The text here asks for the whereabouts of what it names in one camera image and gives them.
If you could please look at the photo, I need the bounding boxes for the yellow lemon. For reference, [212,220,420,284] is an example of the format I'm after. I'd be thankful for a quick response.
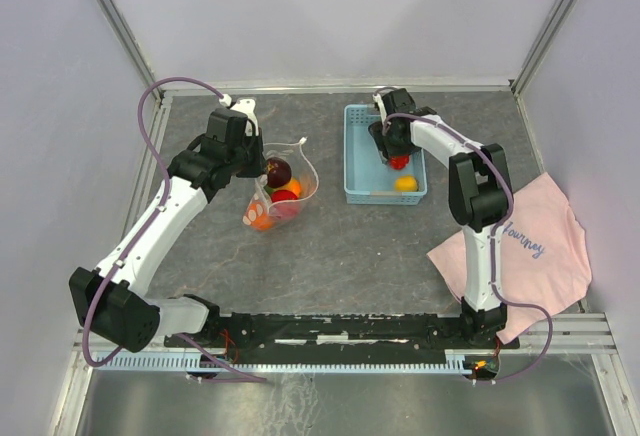
[394,175,419,192]

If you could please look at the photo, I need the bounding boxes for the dark red apple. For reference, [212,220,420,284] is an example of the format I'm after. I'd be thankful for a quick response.
[266,157,292,189]

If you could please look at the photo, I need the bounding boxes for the clear polka dot zip bag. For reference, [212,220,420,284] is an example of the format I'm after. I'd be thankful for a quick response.
[242,137,319,231]

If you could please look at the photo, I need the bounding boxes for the green yellow mango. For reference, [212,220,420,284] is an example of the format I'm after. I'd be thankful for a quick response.
[264,177,302,198]

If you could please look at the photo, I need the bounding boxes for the orange tangerine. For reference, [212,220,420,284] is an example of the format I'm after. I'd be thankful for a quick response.
[242,201,274,231]

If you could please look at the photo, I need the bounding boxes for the bright red apple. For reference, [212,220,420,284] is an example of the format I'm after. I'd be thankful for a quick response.
[271,191,299,220]

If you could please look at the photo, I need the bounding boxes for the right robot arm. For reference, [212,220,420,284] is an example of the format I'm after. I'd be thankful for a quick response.
[369,86,514,347]

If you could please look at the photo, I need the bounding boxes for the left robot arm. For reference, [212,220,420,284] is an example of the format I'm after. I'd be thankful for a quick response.
[69,98,265,353]

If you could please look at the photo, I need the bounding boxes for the light blue perforated basket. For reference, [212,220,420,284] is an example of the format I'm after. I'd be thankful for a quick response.
[343,104,428,206]

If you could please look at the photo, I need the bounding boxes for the pink cloth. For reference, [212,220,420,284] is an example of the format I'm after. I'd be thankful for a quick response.
[427,173,592,343]

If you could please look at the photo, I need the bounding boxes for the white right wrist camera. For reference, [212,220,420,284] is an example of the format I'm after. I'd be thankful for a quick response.
[372,93,387,122]

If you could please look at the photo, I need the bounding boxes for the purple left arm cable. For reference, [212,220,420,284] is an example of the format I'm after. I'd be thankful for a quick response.
[82,76,274,385]

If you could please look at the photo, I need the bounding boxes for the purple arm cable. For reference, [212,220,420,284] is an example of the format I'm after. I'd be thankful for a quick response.
[82,76,274,385]
[372,86,554,385]

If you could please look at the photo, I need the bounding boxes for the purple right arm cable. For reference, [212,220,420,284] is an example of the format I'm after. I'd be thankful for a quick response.
[372,86,554,385]

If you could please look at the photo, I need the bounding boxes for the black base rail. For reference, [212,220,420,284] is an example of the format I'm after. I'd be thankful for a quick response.
[189,313,500,363]

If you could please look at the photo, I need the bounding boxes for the light blue cable duct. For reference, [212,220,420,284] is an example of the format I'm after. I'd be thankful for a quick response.
[103,350,500,376]

